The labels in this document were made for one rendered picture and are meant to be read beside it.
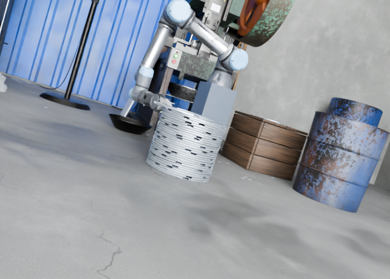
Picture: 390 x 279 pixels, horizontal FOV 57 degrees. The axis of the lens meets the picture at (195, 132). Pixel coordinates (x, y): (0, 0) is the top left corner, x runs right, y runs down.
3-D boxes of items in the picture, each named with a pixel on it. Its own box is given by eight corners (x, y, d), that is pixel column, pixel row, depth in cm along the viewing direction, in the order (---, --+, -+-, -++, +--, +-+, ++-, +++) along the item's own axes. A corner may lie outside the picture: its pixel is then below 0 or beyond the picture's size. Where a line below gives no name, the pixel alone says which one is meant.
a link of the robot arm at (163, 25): (165, 2, 207) (127, 78, 208) (169, -2, 196) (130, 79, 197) (182, 12, 210) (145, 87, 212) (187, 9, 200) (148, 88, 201)
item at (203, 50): (216, 61, 264) (221, 43, 263) (198, 54, 260) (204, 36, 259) (206, 62, 288) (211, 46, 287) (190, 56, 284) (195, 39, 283)
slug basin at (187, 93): (208, 107, 282) (212, 95, 281) (168, 94, 272) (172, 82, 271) (197, 104, 314) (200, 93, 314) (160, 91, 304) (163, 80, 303)
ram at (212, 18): (219, 32, 279) (231, -5, 277) (201, 25, 274) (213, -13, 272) (212, 34, 295) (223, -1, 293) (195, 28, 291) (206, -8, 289)
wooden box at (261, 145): (291, 181, 247) (308, 133, 244) (246, 169, 232) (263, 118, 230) (261, 165, 284) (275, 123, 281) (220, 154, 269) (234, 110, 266)
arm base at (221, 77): (234, 90, 215) (239, 75, 215) (213, 83, 209) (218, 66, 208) (223, 89, 229) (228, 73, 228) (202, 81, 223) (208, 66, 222)
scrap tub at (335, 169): (376, 220, 199) (407, 138, 196) (316, 203, 186) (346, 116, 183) (329, 195, 239) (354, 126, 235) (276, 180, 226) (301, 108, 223)
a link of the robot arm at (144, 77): (138, 65, 198) (133, 84, 198) (141, 65, 187) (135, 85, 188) (152, 70, 200) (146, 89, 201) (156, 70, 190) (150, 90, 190)
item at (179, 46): (227, 68, 283) (229, 61, 283) (174, 49, 269) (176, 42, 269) (215, 69, 312) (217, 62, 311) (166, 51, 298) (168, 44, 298)
